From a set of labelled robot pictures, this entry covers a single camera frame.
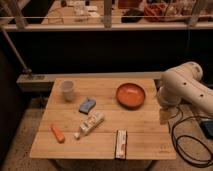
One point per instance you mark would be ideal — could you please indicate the orange ceramic bowl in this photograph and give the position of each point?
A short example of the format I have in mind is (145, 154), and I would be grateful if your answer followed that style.
(130, 95)

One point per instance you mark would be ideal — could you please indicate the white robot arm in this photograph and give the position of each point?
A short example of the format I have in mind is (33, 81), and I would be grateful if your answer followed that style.
(183, 82)

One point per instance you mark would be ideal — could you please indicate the blue grey sponge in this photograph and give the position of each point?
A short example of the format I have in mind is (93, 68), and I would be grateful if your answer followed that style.
(87, 105)

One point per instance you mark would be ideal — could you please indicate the white tube with label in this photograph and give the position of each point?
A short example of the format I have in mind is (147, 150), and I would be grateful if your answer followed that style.
(89, 124)

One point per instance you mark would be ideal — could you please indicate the translucent plastic cup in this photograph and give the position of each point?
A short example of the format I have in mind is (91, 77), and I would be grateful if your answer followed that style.
(67, 90)

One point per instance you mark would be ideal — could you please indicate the orange carrot toy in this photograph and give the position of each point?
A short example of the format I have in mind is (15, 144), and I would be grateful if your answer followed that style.
(57, 133)

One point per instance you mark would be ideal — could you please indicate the black bag in background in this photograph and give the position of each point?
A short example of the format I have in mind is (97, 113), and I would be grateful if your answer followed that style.
(132, 16)

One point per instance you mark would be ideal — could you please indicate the red basket in background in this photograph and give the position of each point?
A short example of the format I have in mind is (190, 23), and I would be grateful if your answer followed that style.
(159, 12)

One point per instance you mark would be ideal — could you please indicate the black power adapter box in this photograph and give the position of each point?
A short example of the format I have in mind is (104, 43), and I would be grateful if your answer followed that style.
(207, 128)

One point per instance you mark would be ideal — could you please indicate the metal railing frame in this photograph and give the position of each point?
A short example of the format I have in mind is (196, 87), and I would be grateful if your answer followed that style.
(87, 36)

